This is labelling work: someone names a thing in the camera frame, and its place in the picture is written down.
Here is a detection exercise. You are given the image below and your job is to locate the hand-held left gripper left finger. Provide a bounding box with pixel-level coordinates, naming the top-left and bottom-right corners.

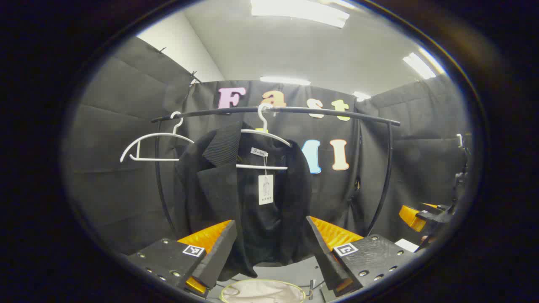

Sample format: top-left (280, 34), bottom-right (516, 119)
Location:
top-left (128, 219), bottom-right (237, 297)

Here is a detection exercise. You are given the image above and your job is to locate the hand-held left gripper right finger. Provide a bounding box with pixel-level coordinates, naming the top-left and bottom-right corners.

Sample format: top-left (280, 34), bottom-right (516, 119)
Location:
top-left (305, 215), bottom-right (423, 295)

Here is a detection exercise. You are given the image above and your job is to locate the round laundry hamper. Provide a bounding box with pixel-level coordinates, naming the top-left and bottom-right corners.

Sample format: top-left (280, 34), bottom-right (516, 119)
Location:
top-left (219, 279), bottom-right (307, 303)

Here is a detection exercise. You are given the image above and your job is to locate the black jacket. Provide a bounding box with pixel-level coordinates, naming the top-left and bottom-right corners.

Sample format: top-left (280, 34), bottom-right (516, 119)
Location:
top-left (175, 121), bottom-right (323, 280)

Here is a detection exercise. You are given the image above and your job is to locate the white clothes hanger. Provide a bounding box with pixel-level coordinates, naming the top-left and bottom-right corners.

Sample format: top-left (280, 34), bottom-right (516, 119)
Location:
top-left (120, 111), bottom-right (195, 163)
top-left (236, 103), bottom-right (292, 171)

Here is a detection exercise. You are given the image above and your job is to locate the black clothes rack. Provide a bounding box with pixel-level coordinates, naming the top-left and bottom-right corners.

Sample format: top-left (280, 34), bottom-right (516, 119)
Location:
top-left (151, 106), bottom-right (401, 238)

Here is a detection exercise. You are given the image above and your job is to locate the black backdrop cloth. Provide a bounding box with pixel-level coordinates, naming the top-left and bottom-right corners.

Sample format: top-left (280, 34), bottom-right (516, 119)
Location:
top-left (63, 36), bottom-right (472, 257)

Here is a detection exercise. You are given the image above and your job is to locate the large ceiling light panel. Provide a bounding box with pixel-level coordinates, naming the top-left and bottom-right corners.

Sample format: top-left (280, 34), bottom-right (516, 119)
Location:
top-left (251, 0), bottom-right (351, 29)

